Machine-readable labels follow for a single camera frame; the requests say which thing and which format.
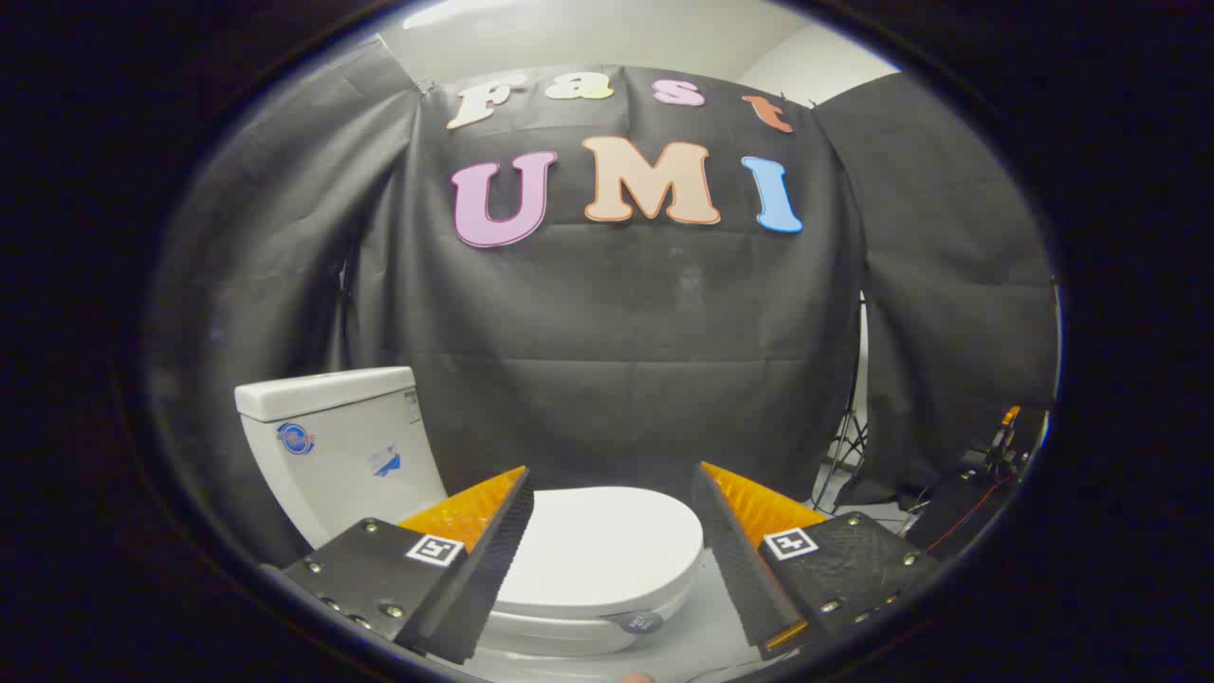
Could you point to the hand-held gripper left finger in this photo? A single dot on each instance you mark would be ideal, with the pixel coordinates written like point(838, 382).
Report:
point(474, 588)

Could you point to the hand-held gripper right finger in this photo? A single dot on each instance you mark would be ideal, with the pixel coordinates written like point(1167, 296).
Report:
point(754, 588)

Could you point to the white toilet lid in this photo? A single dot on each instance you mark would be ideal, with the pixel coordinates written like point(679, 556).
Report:
point(607, 541)

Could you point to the white toilet bowl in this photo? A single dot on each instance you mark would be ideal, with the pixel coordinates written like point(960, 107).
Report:
point(550, 645)

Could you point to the black tripod stand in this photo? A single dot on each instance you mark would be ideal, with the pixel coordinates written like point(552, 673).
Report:
point(851, 438)

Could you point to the black equipment case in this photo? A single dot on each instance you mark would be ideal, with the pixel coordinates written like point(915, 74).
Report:
point(948, 493)

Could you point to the orange-tipped black tool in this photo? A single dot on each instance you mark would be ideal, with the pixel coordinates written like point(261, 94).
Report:
point(1007, 427)

